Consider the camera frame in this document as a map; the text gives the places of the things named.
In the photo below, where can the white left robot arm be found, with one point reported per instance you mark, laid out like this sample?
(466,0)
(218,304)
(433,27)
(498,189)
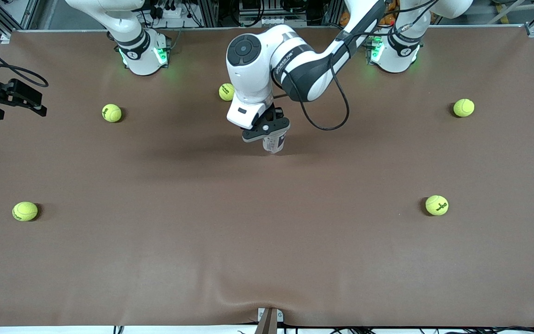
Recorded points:
(248,79)

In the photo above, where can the orange objects pile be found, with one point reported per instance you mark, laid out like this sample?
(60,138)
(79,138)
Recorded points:
(345,19)

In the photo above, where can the yellow tennis ball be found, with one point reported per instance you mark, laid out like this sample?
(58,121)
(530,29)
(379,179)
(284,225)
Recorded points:
(436,205)
(224,92)
(111,112)
(25,211)
(463,107)

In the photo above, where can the white terminal strip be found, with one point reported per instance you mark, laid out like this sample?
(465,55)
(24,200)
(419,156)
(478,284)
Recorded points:
(271,21)

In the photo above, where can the white power strip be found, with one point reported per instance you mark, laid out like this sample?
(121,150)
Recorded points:
(174,13)

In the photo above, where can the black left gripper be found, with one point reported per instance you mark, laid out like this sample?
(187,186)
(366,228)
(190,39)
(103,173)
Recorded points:
(271,113)

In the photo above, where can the small metal bracket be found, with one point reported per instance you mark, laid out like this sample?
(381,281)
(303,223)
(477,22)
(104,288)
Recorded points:
(270,320)

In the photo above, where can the white and blue tennis can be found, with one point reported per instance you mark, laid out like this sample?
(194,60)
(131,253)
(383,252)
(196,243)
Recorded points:
(274,144)

